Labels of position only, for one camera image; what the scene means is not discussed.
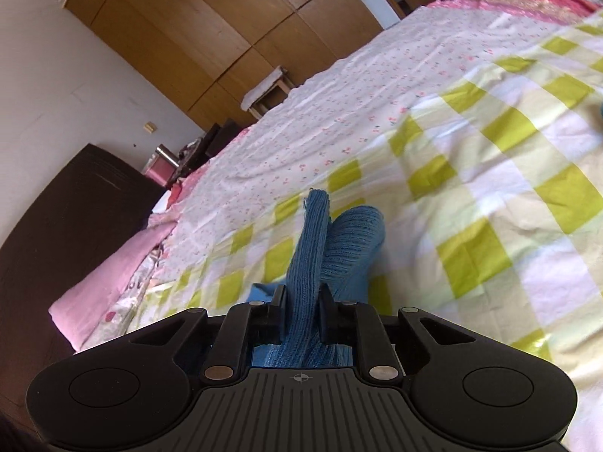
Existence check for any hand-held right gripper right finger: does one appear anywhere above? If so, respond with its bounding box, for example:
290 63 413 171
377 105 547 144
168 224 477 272
318 282 476 382

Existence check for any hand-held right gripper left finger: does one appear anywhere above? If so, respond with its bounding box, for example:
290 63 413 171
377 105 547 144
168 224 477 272
126 285 289 383

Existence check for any blue knit sweater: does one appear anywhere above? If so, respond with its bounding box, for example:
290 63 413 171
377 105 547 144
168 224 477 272
247 188 387 369

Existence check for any pink pillow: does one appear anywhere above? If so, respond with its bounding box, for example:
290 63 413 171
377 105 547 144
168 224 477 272
47 220 182 354

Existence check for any dark nightstand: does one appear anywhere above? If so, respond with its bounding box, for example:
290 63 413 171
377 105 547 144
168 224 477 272
176 118 243 184

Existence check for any pink box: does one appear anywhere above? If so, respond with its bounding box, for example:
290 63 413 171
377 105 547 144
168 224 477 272
144 155 177 190

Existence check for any yellow-green checked bedsheet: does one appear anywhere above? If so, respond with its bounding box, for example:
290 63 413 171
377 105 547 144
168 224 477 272
126 23 603 452

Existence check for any white floral bedsheet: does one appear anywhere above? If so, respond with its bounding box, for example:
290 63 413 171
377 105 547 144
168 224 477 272
165 0 603 269

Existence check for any small wooden stool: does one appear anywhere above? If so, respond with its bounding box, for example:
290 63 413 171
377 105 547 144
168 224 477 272
241 66 297 119

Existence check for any dark wooden headboard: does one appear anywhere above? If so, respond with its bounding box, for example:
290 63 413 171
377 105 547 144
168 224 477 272
0 144 169 354

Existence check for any wooden wardrobe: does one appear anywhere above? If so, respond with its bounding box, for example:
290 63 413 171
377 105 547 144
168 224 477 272
63 0 402 131

